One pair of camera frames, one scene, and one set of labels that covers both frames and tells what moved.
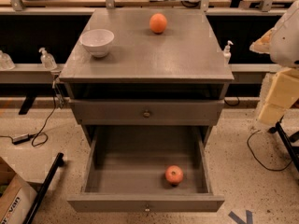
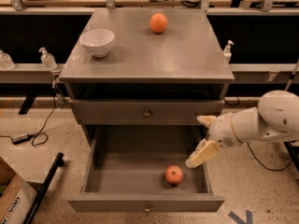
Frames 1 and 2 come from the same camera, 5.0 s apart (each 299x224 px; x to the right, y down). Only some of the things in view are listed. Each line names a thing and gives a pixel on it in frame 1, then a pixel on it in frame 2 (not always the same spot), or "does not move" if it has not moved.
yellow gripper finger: (263, 44) -> (206, 119)
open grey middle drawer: (126, 170) does not move
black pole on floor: (59, 161) does not move
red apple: (174, 175) does not move
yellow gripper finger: (284, 91) -> (203, 150)
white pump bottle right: (226, 54) does not move
